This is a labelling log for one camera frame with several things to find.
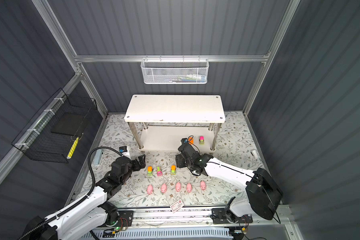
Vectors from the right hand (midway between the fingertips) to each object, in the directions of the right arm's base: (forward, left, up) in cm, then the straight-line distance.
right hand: (180, 159), depth 84 cm
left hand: (+1, +24, +2) cm, 24 cm away
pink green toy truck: (-4, +13, -6) cm, 15 cm away
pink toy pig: (-14, +17, -8) cm, 24 cm away
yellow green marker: (-4, +49, +19) cm, 53 cm away
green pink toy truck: (+14, -13, -1) cm, 19 cm away
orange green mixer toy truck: (-3, +4, -8) cm, 9 cm away
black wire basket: (+3, +62, +21) cm, 65 cm away
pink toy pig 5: (-12, -12, -8) cm, 19 cm away
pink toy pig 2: (-13, +10, -8) cm, 18 cm away
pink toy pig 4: (-13, -5, -9) cm, 16 cm away
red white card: (-22, +2, -9) cm, 24 cm away
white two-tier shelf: (+9, +5, +25) cm, 27 cm away
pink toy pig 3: (-13, +2, -8) cm, 15 cm away
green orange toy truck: (-4, +18, -7) cm, 20 cm away
